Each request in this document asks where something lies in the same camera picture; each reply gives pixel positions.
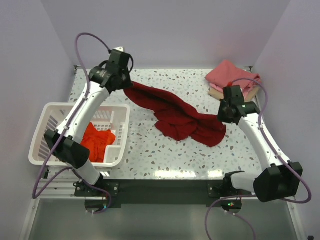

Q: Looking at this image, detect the dark red t-shirt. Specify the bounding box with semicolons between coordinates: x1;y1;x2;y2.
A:
124;82;227;147

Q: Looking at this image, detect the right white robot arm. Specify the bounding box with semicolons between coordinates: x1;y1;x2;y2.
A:
217;85;303;203

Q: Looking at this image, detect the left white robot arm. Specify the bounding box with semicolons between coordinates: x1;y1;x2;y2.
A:
44;47;133;196

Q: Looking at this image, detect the folded beige t-shirt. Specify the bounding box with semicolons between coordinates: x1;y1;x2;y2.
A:
208;83;260;102

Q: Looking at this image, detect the folded pink t-shirt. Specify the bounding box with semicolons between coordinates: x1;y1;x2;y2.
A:
205;60;262;90

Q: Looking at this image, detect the white plastic laundry basket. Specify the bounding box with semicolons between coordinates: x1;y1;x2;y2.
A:
28;102;131;168

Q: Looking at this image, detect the orange t-shirt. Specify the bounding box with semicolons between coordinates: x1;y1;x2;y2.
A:
80;122;116;163

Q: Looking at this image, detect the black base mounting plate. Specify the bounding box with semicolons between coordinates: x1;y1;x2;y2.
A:
73;179;250;210

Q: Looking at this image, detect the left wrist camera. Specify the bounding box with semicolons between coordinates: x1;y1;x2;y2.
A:
113;46;125;52

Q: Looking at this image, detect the aluminium extrusion rail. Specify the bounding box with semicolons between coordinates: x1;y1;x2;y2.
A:
39;179;253;198

